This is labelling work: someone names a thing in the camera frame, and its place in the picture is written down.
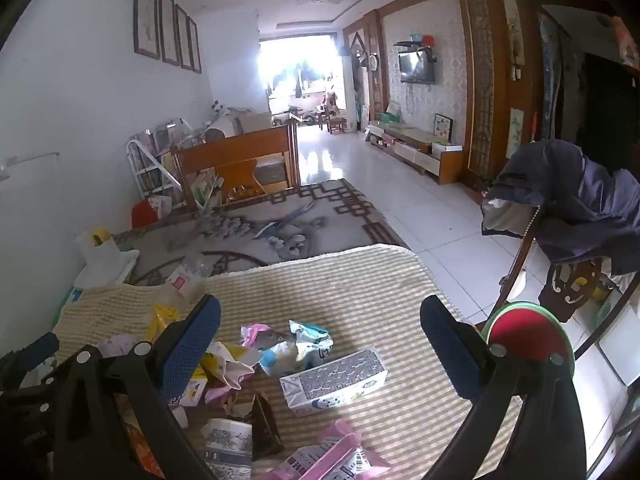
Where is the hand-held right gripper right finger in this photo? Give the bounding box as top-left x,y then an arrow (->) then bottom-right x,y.
419,295 -> 588,480

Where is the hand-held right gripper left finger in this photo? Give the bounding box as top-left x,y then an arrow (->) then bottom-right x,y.
54,294 -> 222,480

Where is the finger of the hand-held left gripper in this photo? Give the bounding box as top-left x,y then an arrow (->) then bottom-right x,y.
0,332 -> 61,392

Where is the white paper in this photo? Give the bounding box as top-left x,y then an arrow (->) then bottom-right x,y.
97,335 -> 135,360

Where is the red bin with green rim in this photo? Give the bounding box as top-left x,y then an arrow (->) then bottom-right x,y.
480,301 -> 576,386

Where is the pink white plastic packet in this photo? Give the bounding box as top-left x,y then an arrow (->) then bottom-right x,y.
267,419 -> 393,480

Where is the yellow white packet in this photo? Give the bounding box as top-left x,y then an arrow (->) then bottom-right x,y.
192,341 -> 263,406

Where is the clear plastic bottle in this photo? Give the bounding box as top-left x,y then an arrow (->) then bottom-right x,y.
164,252 -> 216,306

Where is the small pink wrapper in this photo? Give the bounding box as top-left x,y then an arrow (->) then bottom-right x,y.
241,322 -> 275,358

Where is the yellow white striped tablecloth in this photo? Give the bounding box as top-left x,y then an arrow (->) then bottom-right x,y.
52,244 -> 523,480

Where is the white tray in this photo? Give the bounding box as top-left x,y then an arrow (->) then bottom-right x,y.
75,250 -> 140,288

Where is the grey printed white packet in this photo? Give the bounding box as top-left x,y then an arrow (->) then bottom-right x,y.
201,417 -> 255,480

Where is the dark brown packet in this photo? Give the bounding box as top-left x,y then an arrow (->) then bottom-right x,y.
250,392 -> 285,461

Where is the crumpled white blue packet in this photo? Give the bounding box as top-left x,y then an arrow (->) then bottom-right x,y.
260,320 -> 335,377

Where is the white plastic bag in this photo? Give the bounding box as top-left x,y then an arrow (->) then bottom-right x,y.
75,227 -> 126,272

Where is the white grey milk carton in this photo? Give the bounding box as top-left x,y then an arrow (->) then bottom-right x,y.
279,346 -> 390,418

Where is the orange red packet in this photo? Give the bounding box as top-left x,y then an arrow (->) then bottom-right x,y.
116,395 -> 166,480

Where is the red bag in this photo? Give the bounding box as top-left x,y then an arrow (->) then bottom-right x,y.
131,199 -> 161,231

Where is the carved wooden chair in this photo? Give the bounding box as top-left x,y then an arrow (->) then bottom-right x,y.
480,205 -> 640,361

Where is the grey patterned rug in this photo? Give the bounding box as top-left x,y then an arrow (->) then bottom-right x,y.
112,177 -> 411,286

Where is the wooden bench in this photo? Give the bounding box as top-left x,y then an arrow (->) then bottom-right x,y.
170,122 -> 301,211

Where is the white book rack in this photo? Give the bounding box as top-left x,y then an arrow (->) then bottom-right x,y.
126,117 -> 211,198

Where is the navy blue jacket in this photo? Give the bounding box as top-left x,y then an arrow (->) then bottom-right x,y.
481,140 -> 640,276

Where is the wooden television cabinet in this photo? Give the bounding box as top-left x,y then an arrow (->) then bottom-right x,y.
365,120 -> 465,186

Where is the small framed picture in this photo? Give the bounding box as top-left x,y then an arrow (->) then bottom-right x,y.
432,112 -> 454,143

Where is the beige sofa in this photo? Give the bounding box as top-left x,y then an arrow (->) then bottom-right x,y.
205,107 -> 273,141

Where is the short wall scroll picture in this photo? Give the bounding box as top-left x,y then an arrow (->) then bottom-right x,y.
506,107 -> 526,160

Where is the wall television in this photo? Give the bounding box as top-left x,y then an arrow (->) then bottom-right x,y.
398,49 -> 436,85

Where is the framed wall picture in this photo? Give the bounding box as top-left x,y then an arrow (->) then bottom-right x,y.
187,16 -> 202,75
158,0 -> 181,67
175,4 -> 195,72
133,0 -> 160,59

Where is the wall shelf with bowls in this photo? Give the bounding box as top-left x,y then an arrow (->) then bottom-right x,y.
392,34 -> 438,53

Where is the long wall scroll picture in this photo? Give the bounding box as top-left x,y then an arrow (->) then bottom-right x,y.
502,0 -> 526,67

